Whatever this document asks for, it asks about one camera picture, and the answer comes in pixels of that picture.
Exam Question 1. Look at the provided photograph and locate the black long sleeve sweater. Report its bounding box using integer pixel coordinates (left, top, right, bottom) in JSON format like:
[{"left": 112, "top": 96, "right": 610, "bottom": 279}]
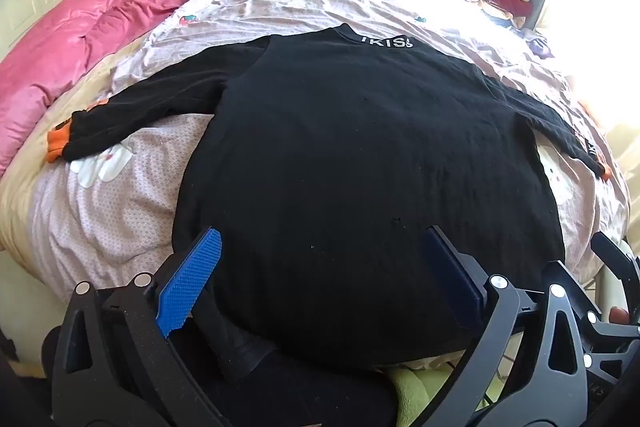
[{"left": 48, "top": 25, "right": 610, "bottom": 364}]

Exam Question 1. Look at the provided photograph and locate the purple crumpled cloth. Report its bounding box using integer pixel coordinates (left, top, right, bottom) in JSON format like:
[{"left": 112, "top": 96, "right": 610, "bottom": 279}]
[{"left": 523, "top": 28, "right": 553, "bottom": 60}]

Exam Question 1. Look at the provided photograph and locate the pink quilted comforter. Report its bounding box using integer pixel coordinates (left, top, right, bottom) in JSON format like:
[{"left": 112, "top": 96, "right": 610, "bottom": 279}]
[{"left": 1, "top": 0, "right": 186, "bottom": 168}]

